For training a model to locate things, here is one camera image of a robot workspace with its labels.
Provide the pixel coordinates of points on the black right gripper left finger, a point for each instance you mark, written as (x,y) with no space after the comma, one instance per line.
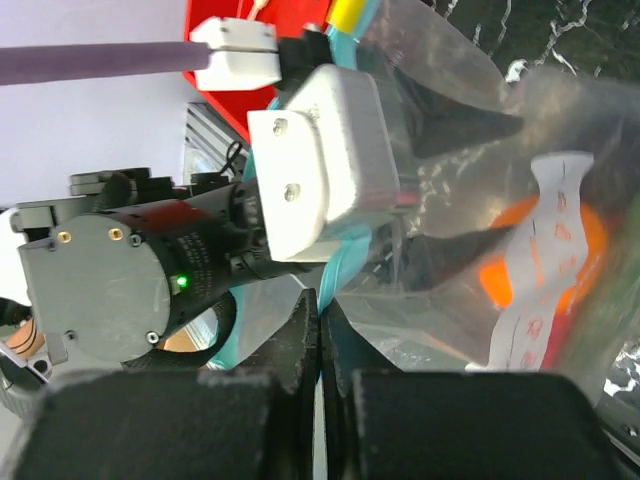
(255,421)

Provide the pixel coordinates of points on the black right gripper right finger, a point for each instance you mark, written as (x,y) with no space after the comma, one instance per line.
(385,423)

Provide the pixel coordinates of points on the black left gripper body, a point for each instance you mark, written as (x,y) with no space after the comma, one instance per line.
(137,271)

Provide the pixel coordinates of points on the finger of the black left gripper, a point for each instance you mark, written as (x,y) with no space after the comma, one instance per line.
(445,110)
(422,262)

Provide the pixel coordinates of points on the orange fake fruit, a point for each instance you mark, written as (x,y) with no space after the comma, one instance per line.
(586,261)

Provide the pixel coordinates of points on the clear zip top bag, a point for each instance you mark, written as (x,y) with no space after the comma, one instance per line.
(571,71)

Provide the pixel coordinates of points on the red fake pepper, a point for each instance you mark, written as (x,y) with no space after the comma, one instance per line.
(561,328)

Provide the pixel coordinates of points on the red plastic bin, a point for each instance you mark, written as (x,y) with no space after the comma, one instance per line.
(244,35)

